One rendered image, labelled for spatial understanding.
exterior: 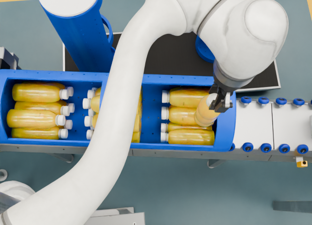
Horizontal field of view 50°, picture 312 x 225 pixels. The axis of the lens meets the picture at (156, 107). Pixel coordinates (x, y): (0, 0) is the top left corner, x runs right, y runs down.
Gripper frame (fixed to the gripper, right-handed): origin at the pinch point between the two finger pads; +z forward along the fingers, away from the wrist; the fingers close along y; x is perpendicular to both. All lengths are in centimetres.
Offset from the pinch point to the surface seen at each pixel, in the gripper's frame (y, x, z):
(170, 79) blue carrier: 14.8, 11.4, 27.0
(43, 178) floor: -16, 91, 147
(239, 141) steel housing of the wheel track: -2, -20, 54
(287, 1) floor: 129, -84, 146
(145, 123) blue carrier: 3, 20, 51
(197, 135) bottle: -3.4, 0.2, 37.4
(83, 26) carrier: 49, 52, 54
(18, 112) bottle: 2, 67, 33
